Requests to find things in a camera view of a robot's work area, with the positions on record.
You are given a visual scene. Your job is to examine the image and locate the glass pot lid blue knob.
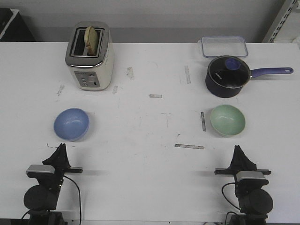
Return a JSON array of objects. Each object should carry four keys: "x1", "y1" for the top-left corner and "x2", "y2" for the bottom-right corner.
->
[{"x1": 208, "y1": 56, "x2": 250, "y2": 89}]

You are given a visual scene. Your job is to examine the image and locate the white metal shelf upright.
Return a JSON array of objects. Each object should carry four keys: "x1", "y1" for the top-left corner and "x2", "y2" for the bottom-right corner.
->
[{"x1": 262, "y1": 0, "x2": 300, "y2": 43}]

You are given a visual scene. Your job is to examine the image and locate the clear plastic food container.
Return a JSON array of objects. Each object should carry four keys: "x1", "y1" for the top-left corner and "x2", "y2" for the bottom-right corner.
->
[{"x1": 197, "y1": 36, "x2": 248, "y2": 58}]

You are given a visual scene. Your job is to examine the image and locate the slice of toast bread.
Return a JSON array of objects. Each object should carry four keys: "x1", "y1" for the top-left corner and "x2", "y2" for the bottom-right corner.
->
[{"x1": 84, "y1": 26, "x2": 98, "y2": 56}]

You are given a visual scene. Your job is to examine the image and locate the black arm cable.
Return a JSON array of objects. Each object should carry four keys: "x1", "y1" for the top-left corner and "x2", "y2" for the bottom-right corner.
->
[
  {"x1": 21, "y1": 175, "x2": 82, "y2": 223},
  {"x1": 221, "y1": 182, "x2": 242, "y2": 211}
]

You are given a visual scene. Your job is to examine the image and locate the green bowl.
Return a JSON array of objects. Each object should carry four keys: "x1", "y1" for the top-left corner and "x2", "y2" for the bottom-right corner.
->
[{"x1": 210, "y1": 105, "x2": 246, "y2": 137}]

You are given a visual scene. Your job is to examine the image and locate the blue bowl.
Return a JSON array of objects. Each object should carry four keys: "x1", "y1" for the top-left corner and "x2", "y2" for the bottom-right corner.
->
[{"x1": 53, "y1": 108, "x2": 90, "y2": 141}]

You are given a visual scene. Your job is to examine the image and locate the black box in corner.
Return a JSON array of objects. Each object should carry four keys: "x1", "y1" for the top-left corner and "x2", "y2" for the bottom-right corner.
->
[{"x1": 0, "y1": 8, "x2": 36, "y2": 42}]

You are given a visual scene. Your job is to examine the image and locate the cream and chrome toaster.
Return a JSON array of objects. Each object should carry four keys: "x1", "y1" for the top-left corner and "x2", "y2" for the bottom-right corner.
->
[{"x1": 65, "y1": 21, "x2": 114, "y2": 91}]

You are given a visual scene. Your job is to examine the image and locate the dark blue saucepan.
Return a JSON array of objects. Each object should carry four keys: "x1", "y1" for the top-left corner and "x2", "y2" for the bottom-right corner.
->
[{"x1": 205, "y1": 64, "x2": 293, "y2": 98}]

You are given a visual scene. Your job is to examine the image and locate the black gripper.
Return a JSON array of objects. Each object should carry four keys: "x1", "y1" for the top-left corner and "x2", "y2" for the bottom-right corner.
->
[
  {"x1": 37, "y1": 143, "x2": 83, "y2": 189},
  {"x1": 214, "y1": 145, "x2": 271, "y2": 188}
]

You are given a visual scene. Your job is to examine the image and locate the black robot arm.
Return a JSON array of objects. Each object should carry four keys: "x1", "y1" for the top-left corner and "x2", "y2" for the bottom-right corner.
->
[
  {"x1": 214, "y1": 145, "x2": 273, "y2": 225},
  {"x1": 23, "y1": 143, "x2": 83, "y2": 225}
]

